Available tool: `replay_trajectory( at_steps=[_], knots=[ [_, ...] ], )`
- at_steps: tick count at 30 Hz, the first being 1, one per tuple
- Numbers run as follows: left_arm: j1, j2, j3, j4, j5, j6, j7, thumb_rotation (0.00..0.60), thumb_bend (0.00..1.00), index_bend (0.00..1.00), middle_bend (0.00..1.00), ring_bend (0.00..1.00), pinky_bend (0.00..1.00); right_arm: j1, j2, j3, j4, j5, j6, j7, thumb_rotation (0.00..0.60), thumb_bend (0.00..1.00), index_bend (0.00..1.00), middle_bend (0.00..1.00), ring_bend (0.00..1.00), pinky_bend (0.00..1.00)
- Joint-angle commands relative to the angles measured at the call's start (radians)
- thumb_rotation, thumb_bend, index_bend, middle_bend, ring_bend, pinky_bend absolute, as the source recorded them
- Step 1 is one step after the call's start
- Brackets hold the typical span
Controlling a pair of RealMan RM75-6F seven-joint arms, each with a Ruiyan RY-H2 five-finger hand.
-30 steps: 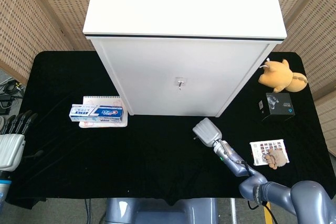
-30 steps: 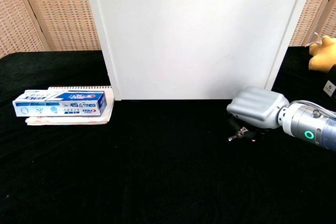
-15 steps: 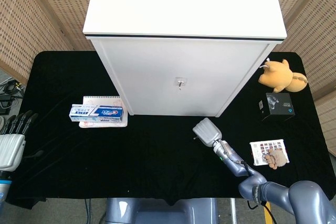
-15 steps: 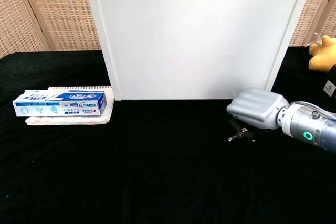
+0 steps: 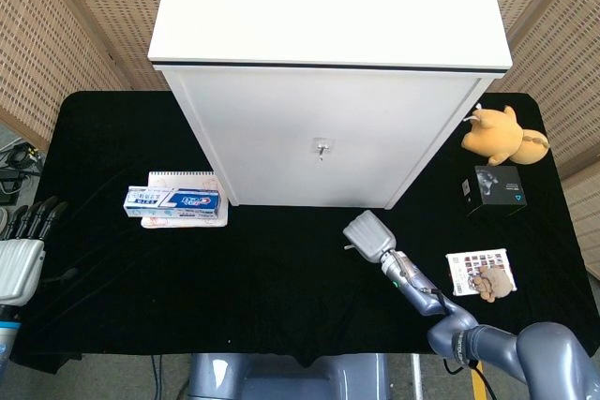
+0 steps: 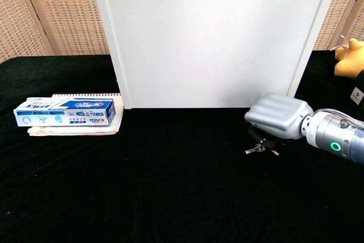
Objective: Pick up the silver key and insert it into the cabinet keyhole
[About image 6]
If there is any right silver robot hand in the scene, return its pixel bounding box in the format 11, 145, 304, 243
244, 92, 315, 153

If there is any silver key bunch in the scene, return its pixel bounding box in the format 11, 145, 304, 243
245, 139, 280, 156

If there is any large white box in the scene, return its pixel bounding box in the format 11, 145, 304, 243
88, 0, 345, 110

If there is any yellow plush toy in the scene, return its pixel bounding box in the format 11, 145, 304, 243
330, 34, 364, 79

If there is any woven folding screen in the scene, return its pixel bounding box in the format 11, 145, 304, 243
0, 0, 112, 64
312, 0, 364, 52

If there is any black tablecloth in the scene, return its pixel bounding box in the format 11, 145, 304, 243
0, 50, 364, 243

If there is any white spiral notebook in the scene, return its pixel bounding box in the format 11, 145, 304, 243
27, 92, 125, 137

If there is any blue white toothpaste box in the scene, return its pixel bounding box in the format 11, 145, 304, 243
13, 97, 117, 127

